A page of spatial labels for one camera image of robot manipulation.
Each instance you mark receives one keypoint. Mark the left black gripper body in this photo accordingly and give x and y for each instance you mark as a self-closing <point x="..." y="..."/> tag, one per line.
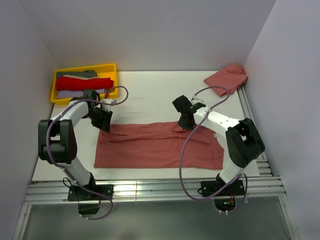
<point x="99" y="118"/>

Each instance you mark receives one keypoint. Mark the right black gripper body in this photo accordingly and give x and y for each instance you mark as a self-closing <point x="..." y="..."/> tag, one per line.
<point x="182" y="123"/>

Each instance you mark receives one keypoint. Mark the salmon pink t-shirt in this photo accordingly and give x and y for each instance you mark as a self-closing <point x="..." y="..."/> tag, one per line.
<point x="229" y="78"/>
<point x="157" y="145"/>

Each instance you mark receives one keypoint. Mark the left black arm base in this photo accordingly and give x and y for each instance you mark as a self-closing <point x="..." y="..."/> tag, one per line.
<point x="89" y="203"/>

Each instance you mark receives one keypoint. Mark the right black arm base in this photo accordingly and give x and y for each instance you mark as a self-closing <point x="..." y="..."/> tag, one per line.
<point x="228" y="194"/>

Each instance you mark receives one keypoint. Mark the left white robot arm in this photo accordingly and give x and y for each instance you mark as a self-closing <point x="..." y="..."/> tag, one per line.
<point x="57" y="141"/>

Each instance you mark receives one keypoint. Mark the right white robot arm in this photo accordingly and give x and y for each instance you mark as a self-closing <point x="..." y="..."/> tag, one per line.
<point x="244" y="143"/>

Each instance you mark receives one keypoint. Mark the rolled beige t-shirt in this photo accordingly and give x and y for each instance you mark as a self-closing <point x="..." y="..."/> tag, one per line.
<point x="79" y="77"/>

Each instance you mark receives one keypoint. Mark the rolled lilac t-shirt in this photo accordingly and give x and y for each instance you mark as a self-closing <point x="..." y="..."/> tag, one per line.
<point x="64" y="94"/>

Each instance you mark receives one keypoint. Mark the rolled grey t-shirt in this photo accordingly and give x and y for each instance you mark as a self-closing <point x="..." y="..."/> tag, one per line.
<point x="86" y="73"/>

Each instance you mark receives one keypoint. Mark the yellow plastic tray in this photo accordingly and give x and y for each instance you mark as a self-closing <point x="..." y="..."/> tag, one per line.
<point x="102" y="70"/>

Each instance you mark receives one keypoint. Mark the rolled red t-shirt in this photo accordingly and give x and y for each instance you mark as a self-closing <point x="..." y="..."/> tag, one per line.
<point x="68" y="83"/>

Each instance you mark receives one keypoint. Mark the folded salmon pink t-shirt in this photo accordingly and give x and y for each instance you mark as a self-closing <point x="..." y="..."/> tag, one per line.
<point x="229" y="78"/>

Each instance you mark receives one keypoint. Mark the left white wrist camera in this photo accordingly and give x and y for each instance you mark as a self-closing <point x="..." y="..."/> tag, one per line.
<point x="107" y="103"/>

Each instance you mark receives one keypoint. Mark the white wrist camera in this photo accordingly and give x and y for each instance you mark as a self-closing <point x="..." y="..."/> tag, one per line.
<point x="197" y="103"/>
<point x="107" y="103"/>

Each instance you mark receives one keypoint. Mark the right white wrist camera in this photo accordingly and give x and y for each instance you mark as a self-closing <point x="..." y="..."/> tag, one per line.
<point x="197" y="103"/>

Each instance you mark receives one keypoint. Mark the aluminium rail frame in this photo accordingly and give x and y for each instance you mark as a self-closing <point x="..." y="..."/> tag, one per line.
<point x="158" y="209"/>

